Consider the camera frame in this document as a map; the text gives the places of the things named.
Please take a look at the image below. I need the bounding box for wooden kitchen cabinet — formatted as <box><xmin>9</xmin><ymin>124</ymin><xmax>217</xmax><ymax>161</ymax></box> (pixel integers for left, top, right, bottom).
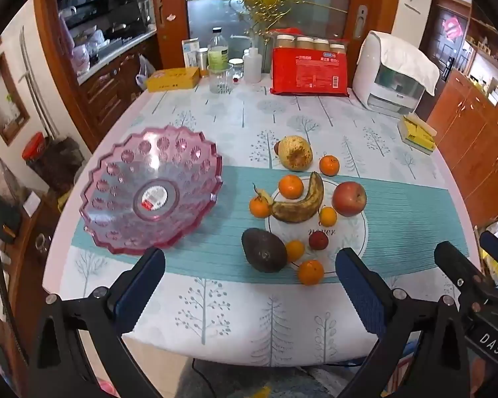
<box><xmin>77</xmin><ymin>35</ymin><xmax>160</xmax><ymax>142</ymax></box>

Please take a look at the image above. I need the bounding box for tall wooden cabinet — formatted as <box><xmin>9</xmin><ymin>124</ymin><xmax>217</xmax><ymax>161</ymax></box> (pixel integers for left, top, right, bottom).
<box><xmin>425</xmin><ymin>0</ymin><xmax>498</xmax><ymax>220</ymax></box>

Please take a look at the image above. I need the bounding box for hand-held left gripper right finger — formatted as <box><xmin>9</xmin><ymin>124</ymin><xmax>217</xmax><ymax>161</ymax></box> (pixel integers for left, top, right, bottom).
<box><xmin>335</xmin><ymin>248</ymin><xmax>469</xmax><ymax>398</ymax></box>

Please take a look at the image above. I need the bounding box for spotted brown banana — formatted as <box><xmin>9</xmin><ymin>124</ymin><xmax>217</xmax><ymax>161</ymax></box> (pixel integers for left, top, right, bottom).
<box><xmin>261</xmin><ymin>171</ymin><xmax>325</xmax><ymax>223</ymax></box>

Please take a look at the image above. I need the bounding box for red lid storage jar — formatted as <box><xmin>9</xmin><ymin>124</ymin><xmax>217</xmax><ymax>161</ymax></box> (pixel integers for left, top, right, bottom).
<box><xmin>22</xmin><ymin>132</ymin><xmax>86</xmax><ymax>193</ymax></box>

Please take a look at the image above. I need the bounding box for clear bottle with green label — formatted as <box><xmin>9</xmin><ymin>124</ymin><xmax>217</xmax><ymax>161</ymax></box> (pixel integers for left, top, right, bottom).
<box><xmin>207</xmin><ymin>28</ymin><xmax>230</xmax><ymax>71</ymax></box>

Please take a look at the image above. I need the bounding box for orange tangerine with stem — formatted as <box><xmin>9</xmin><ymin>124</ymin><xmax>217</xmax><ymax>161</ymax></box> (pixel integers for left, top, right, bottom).
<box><xmin>249</xmin><ymin>183</ymin><xmax>273</xmax><ymax>219</ymax></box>

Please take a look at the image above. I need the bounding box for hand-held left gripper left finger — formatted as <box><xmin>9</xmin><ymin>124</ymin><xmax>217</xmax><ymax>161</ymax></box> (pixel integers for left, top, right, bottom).
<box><xmin>27</xmin><ymin>248</ymin><xmax>167</xmax><ymax>398</ymax></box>

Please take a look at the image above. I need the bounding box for white squeeze bottle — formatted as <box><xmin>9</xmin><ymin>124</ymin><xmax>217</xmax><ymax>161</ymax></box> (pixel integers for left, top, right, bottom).
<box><xmin>231</xmin><ymin>35</ymin><xmax>262</xmax><ymax>84</ymax></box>

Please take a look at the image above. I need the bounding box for dark avocado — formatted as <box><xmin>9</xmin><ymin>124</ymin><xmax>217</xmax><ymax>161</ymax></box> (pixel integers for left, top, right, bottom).
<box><xmin>241</xmin><ymin>228</ymin><xmax>289</xmax><ymax>273</ymax></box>

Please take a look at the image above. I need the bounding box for red apple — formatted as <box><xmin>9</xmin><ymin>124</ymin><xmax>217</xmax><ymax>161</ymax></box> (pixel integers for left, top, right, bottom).
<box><xmin>332</xmin><ymin>181</ymin><xmax>367</xmax><ymax>217</ymax></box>

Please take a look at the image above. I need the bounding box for white and blue carton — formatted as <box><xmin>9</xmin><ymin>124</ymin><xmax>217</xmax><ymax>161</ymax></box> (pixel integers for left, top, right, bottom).
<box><xmin>182</xmin><ymin>38</ymin><xmax>201</xmax><ymax>69</ymax></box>

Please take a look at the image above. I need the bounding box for wooden picture frame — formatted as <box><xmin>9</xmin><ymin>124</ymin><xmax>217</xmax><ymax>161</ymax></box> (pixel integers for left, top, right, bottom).
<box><xmin>0</xmin><ymin>52</ymin><xmax>31</xmax><ymax>147</ymax></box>

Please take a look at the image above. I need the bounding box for yellow tin box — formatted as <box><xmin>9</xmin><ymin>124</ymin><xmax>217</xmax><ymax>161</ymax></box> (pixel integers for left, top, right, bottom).
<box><xmin>145</xmin><ymin>67</ymin><xmax>201</xmax><ymax>93</ymax></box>

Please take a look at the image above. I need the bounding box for round glass jar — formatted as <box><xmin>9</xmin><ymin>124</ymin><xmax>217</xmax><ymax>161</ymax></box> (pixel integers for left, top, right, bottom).
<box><xmin>34</xmin><ymin>234</ymin><xmax>52</xmax><ymax>258</ymax></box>

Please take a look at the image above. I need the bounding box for clear glass tumbler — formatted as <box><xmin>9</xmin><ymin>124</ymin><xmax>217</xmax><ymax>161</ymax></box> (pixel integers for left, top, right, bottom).
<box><xmin>207</xmin><ymin>64</ymin><xmax>234</xmax><ymax>94</ymax></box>

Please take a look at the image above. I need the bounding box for white cloth cover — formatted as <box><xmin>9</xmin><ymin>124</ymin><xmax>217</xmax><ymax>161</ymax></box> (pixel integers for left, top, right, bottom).
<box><xmin>373</xmin><ymin>31</ymin><xmax>441</xmax><ymax>96</ymax></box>

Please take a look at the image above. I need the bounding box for white countertop appliance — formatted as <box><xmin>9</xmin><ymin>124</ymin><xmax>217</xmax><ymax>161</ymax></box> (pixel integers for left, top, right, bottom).
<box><xmin>352</xmin><ymin>31</ymin><xmax>426</xmax><ymax>117</ymax></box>

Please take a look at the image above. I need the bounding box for black cable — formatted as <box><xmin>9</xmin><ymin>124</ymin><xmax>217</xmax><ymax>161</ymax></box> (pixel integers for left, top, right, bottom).
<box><xmin>190</xmin><ymin>357</ymin><xmax>220</xmax><ymax>398</ymax></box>

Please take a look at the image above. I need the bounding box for yellow brown pear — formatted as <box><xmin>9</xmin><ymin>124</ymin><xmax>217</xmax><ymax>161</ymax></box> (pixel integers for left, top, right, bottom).
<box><xmin>277</xmin><ymin>135</ymin><xmax>314</xmax><ymax>171</ymax></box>

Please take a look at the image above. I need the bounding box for red wall ornament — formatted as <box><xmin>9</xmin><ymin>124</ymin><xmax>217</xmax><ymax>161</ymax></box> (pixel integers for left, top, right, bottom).
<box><xmin>442</xmin><ymin>14</ymin><xmax>465</xmax><ymax>42</ymax></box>

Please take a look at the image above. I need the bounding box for small orange kumquat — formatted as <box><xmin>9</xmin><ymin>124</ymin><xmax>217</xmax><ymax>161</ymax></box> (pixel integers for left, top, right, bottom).
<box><xmin>319</xmin><ymin>206</ymin><xmax>338</xmax><ymax>227</ymax></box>
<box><xmin>285</xmin><ymin>240</ymin><xmax>305</xmax><ymax>263</ymax></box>

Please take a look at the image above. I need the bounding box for red paper cup pack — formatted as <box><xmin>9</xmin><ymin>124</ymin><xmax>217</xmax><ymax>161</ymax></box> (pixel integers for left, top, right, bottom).
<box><xmin>271</xmin><ymin>29</ymin><xmax>350</xmax><ymax>97</ymax></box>

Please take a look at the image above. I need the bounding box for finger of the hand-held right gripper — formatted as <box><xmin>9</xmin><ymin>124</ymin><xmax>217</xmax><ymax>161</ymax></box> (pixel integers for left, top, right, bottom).
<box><xmin>434</xmin><ymin>240</ymin><xmax>492</xmax><ymax>299</ymax></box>
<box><xmin>479</xmin><ymin>231</ymin><xmax>498</xmax><ymax>276</ymax></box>

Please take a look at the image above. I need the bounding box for yellow sponge stack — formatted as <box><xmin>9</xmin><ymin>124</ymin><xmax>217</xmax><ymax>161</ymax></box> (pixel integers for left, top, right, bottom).
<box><xmin>398</xmin><ymin>115</ymin><xmax>437</xmax><ymax>155</ymax></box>

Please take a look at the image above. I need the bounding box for white hanging plastic bag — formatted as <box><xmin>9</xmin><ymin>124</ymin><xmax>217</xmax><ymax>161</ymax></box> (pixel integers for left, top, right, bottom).
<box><xmin>135</xmin><ymin>54</ymin><xmax>156</xmax><ymax>91</ymax></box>

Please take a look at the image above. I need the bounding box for pink plastic bowl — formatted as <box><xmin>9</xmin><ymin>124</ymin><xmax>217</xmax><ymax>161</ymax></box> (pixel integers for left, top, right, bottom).
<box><xmin>79</xmin><ymin>125</ymin><xmax>225</xmax><ymax>255</ymax></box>

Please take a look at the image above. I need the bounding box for teal striped placemat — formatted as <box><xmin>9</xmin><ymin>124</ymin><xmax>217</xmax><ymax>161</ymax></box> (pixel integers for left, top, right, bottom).
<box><xmin>66</xmin><ymin>165</ymin><xmax>471</xmax><ymax>287</ymax></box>

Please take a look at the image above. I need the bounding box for tree print tablecloth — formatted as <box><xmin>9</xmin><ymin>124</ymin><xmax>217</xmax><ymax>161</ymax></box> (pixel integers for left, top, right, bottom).
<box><xmin>41</xmin><ymin>72</ymin><xmax>482</xmax><ymax>367</ymax></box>

